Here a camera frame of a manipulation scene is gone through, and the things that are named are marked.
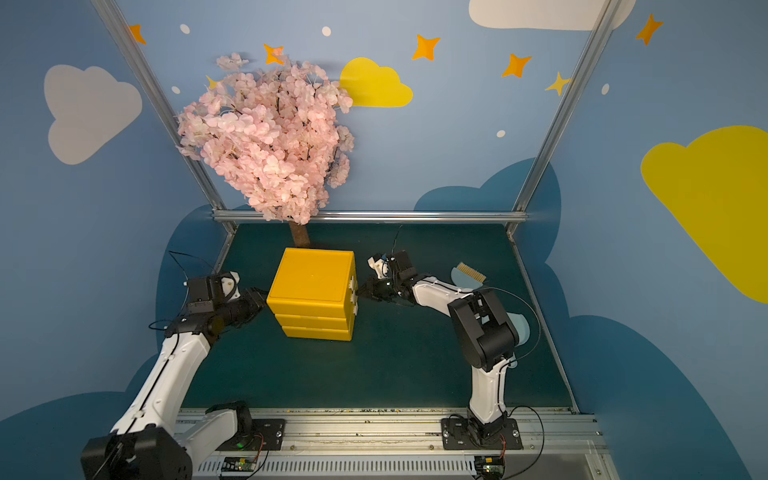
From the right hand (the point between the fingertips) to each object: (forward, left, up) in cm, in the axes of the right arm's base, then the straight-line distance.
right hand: (360, 290), depth 91 cm
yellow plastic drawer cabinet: (-10, +10, +13) cm, 19 cm away
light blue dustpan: (+13, -35, -10) cm, 39 cm away
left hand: (-7, +24, +7) cm, 26 cm away
